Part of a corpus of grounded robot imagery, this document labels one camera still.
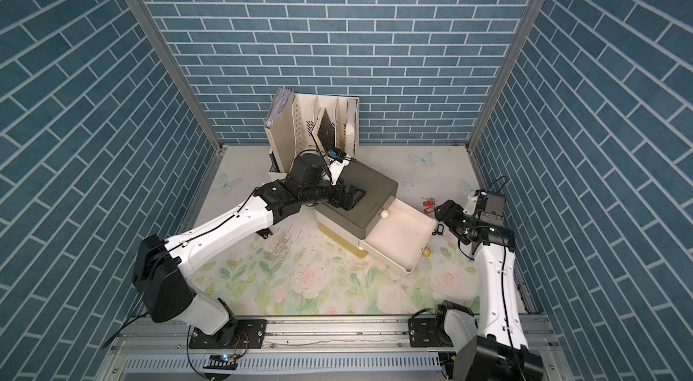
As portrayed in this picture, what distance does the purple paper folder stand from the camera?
89cm

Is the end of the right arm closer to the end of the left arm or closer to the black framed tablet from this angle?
the end of the left arm

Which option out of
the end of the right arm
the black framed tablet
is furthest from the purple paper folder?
the end of the right arm

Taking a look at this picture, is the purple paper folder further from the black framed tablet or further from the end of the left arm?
the end of the left arm

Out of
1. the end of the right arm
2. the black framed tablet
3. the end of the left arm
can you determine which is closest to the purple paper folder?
the black framed tablet

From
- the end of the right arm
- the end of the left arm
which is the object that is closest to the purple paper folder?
the end of the left arm

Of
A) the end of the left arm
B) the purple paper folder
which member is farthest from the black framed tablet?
the end of the left arm

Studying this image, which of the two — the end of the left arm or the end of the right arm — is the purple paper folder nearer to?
the end of the left arm

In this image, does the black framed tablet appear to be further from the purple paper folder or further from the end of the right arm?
the end of the right arm
